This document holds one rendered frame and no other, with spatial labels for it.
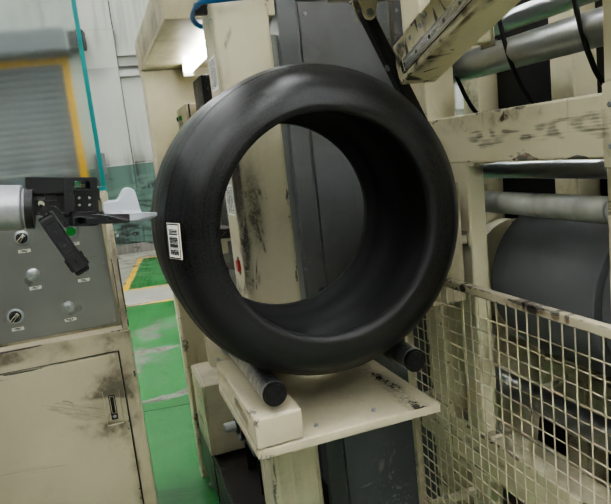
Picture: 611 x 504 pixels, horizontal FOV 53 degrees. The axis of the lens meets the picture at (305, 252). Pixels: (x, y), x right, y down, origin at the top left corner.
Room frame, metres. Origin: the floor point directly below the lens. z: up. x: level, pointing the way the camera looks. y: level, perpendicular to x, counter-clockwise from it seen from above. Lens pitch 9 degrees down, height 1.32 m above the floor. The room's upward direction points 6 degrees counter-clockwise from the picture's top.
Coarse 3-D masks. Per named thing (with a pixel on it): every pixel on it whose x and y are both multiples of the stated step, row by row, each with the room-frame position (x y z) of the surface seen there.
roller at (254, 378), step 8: (240, 360) 1.18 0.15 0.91; (240, 368) 1.17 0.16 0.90; (248, 368) 1.12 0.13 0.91; (256, 368) 1.10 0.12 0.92; (248, 376) 1.11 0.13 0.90; (256, 376) 1.07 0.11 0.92; (264, 376) 1.05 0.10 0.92; (272, 376) 1.05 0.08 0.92; (256, 384) 1.05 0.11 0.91; (264, 384) 1.02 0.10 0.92; (272, 384) 1.01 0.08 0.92; (280, 384) 1.02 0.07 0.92; (264, 392) 1.01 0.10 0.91; (272, 392) 1.01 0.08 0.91; (280, 392) 1.01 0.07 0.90; (264, 400) 1.01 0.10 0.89; (272, 400) 1.01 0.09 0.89; (280, 400) 1.01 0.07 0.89
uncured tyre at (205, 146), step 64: (320, 64) 1.10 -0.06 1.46; (192, 128) 1.04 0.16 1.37; (256, 128) 1.02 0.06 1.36; (320, 128) 1.35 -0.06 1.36; (384, 128) 1.10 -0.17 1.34; (192, 192) 0.99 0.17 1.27; (384, 192) 1.39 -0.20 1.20; (448, 192) 1.13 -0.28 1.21; (192, 256) 0.98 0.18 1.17; (384, 256) 1.37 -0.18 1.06; (448, 256) 1.13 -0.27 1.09; (256, 320) 1.01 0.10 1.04; (320, 320) 1.32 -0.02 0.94; (384, 320) 1.08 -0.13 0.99
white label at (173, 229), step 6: (168, 228) 1.00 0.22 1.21; (174, 228) 0.98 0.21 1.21; (168, 234) 1.00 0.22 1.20; (174, 234) 0.99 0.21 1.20; (180, 234) 0.98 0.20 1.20; (168, 240) 1.00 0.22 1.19; (174, 240) 0.99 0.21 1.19; (180, 240) 0.97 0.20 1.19; (168, 246) 1.00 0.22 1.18; (174, 246) 0.99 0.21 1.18; (180, 246) 0.97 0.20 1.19; (174, 252) 0.99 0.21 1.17; (180, 252) 0.97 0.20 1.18; (174, 258) 0.99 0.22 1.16; (180, 258) 0.98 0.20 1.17
